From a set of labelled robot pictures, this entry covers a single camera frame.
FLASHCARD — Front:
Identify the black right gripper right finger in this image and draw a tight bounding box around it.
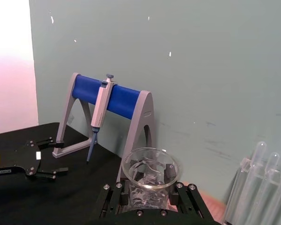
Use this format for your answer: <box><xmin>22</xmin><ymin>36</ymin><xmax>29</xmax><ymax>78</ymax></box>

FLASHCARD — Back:
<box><xmin>163</xmin><ymin>161</ymin><xmax>206</xmax><ymax>218</ymax></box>

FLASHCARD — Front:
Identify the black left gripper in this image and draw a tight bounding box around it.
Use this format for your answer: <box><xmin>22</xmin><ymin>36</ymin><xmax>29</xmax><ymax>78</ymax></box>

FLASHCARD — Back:
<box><xmin>0</xmin><ymin>138</ymin><xmax>69</xmax><ymax>181</ymax></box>

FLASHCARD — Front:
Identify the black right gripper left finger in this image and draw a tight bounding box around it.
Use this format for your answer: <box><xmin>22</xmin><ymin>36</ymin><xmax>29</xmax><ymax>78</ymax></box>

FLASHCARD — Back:
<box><xmin>95</xmin><ymin>164</ymin><xmax>142</xmax><ymax>218</ymax></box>

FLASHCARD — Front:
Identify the clear glass beaker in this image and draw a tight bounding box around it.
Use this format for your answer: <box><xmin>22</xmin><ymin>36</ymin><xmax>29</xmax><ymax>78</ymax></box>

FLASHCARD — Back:
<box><xmin>121</xmin><ymin>147</ymin><xmax>180</xmax><ymax>211</ymax></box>

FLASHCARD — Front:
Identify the black table cloth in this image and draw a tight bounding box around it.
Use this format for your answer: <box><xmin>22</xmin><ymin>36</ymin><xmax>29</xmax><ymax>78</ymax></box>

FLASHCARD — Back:
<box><xmin>0</xmin><ymin>121</ymin><xmax>225</xmax><ymax>225</ymax></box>

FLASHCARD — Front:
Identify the clear plastic tube rack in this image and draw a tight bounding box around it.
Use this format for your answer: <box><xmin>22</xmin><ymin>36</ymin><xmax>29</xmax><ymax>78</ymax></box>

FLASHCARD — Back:
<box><xmin>221</xmin><ymin>157</ymin><xmax>281</xmax><ymax>225</ymax></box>

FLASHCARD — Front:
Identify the grey pipette with blue tip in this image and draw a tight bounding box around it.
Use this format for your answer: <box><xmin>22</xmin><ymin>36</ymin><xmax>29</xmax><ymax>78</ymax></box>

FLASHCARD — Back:
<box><xmin>86</xmin><ymin>74</ymin><xmax>115</xmax><ymax>164</ymax></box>

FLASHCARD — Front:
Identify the grey stand with blue roller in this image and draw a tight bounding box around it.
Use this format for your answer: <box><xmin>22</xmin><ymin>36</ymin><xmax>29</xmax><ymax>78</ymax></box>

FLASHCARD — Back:
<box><xmin>52</xmin><ymin>72</ymin><xmax>160</xmax><ymax>184</ymax></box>

